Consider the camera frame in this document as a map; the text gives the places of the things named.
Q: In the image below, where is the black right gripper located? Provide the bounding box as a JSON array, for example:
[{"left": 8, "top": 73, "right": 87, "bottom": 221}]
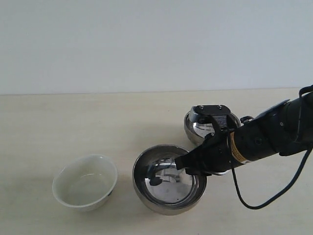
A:
[{"left": 175, "top": 133, "right": 237, "bottom": 177}]

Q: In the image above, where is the steel bowl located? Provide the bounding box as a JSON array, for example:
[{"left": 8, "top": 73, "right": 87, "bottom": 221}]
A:
[
  {"left": 133, "top": 144, "right": 207, "bottom": 215},
  {"left": 183, "top": 110, "right": 241, "bottom": 145}
]

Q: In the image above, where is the white ceramic bowl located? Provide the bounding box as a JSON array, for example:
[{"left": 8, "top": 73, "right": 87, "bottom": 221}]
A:
[{"left": 52, "top": 154, "right": 118, "bottom": 212}]

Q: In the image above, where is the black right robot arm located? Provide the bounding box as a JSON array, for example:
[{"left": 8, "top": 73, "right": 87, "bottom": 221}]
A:
[{"left": 175, "top": 86, "right": 313, "bottom": 176}]

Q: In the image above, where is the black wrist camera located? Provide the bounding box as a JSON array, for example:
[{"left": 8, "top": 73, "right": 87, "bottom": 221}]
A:
[{"left": 189, "top": 105, "right": 240, "bottom": 131}]

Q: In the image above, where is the black cable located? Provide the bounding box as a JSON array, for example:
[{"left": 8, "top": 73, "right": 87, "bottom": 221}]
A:
[{"left": 229, "top": 87, "right": 313, "bottom": 210}]

